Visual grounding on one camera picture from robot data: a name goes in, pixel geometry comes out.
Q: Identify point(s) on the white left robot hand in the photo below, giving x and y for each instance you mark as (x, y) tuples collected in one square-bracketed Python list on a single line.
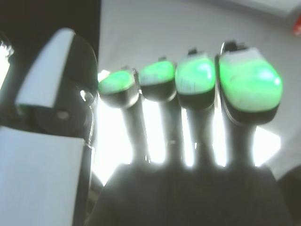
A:
[(176, 193)]

